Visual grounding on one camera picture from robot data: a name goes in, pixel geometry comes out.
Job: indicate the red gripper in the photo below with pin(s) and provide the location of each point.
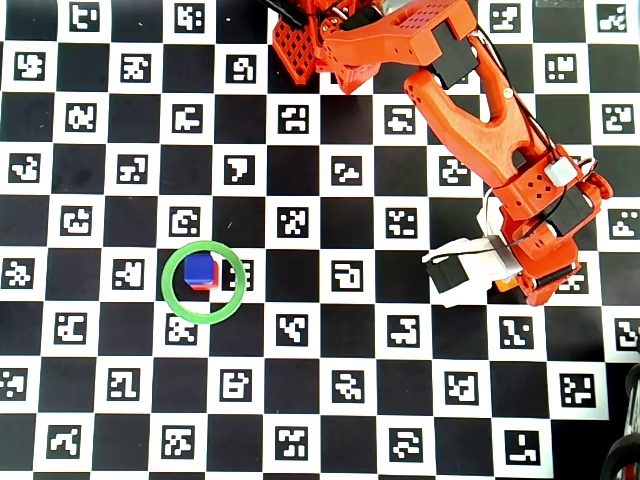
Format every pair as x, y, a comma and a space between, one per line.
549, 278

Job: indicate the orange cube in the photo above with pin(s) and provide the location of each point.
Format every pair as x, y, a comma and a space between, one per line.
502, 286

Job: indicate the red cube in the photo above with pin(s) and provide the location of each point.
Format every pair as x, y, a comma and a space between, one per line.
205, 288

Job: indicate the blue cube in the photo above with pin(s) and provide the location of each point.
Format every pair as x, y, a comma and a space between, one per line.
197, 269

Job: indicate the red robot base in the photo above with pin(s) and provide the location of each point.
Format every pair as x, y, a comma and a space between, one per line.
315, 60

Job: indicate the red robot arm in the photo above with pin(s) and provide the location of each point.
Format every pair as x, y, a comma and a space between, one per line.
450, 120

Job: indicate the white square connector block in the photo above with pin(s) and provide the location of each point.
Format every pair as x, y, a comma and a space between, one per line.
562, 172

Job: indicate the black tripod stand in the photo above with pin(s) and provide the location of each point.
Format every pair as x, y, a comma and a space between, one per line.
632, 390

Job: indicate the black white marker checkerboard mat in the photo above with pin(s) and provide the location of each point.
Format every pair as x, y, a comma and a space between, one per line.
320, 390

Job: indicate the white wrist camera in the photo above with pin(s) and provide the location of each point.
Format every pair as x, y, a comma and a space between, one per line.
475, 265

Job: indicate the grey duct tape patch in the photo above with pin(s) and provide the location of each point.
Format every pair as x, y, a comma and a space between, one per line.
390, 4

